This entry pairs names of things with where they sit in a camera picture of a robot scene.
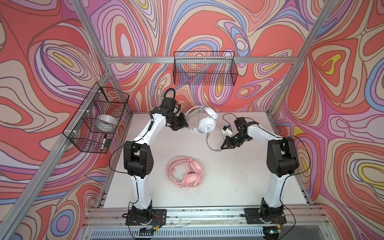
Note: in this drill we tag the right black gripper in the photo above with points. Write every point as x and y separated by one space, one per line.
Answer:
229 144

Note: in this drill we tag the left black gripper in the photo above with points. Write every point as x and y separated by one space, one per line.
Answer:
182 122

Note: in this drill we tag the white headphones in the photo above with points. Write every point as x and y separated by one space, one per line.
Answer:
207 119

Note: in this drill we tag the pink headphones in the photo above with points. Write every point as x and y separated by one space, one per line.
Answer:
194 173

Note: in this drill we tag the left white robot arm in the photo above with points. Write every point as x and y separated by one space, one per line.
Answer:
138 157

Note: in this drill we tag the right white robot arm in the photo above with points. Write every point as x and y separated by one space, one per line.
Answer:
282 162

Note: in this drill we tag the grey tape roll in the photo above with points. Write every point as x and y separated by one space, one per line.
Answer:
105 124

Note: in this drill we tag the marker pen in basket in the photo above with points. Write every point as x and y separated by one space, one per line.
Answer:
103 142

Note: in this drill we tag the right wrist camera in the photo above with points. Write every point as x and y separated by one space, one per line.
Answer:
226 131

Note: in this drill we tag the black wire basket back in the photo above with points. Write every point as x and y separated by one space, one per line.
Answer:
205 68

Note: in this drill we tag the black wire basket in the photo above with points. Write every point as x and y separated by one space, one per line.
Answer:
205 68
99 100

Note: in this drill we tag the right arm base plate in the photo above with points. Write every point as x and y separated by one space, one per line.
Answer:
273 216

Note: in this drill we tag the black wire basket left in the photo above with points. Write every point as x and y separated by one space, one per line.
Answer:
99 100

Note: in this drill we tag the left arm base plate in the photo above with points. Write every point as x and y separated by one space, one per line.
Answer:
137 217

